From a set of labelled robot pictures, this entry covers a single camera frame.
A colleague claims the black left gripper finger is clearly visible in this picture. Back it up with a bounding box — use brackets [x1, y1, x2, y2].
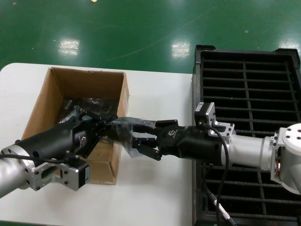
[74, 105, 119, 129]
[82, 127, 112, 160]

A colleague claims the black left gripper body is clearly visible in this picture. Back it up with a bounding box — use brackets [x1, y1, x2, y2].
[14, 109, 102, 165]

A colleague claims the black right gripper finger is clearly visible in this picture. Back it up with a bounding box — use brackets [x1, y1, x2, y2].
[131, 119, 179, 133]
[132, 131, 163, 162]

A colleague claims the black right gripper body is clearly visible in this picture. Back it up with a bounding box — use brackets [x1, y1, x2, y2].
[155, 124, 225, 166]

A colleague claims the translucent grey antistatic bag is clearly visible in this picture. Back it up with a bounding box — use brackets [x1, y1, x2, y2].
[104, 116, 158, 159]

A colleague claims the bagged graphics card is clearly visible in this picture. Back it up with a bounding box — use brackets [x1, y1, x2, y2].
[58, 97, 120, 124]

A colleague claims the open brown cardboard box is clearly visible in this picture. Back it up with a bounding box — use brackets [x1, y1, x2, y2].
[21, 67, 130, 186]

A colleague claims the black slotted divider container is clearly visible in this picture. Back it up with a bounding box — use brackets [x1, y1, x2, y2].
[191, 44, 301, 223]

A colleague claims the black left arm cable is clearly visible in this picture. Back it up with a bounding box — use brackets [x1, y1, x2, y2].
[0, 152, 82, 164]

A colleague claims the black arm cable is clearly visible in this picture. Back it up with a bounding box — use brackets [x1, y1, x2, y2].
[0, 152, 82, 164]
[198, 121, 238, 226]

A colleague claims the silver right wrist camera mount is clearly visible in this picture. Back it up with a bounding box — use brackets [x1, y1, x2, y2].
[194, 102, 236, 144]

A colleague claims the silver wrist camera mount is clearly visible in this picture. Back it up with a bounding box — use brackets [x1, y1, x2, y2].
[194, 102, 236, 144]
[26, 153, 91, 193]

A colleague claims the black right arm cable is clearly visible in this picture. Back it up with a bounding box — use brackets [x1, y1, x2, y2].
[198, 121, 238, 226]

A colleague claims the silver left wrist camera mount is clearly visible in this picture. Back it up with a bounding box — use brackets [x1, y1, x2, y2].
[26, 153, 91, 193]

